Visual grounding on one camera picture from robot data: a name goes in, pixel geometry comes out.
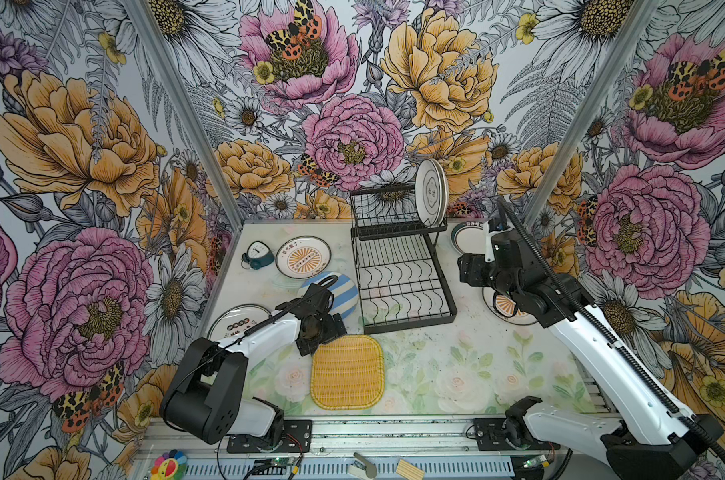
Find yellow woven square plate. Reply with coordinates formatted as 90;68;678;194
310;335;385;411

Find white floral plate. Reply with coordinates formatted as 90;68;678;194
436;162;449;225

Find black wire dish rack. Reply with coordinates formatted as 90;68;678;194
350;184;457;335

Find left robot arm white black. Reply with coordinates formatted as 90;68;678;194
160;275;346;450

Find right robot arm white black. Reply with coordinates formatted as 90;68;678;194
457;229;725;479

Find blue white striped plate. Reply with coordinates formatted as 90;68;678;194
298;272;358;321

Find orange sunburst plate right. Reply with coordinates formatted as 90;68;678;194
482;287;537;327

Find orange sunburst plate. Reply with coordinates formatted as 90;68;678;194
276;236;332;279
482;287;537;327

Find small green rimmed plate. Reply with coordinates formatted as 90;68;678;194
450;221;487;255

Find orange sunburst plate left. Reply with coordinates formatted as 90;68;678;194
276;236;332;279

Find white plate red characters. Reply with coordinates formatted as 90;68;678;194
208;304;270;341

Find small teal cup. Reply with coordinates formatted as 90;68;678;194
242;240;276;270

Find grey clip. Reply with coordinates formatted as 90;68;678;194
348;452;377;480

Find colourful round sticker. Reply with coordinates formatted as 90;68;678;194
150;449;188;480

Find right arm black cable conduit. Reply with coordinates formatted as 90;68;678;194
496;197;725;480

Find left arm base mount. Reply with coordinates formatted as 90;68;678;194
226;419;314;454

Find aluminium front rail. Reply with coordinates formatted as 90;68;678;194
136;415;585;460

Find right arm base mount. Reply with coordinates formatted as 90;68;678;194
466;417;561;453

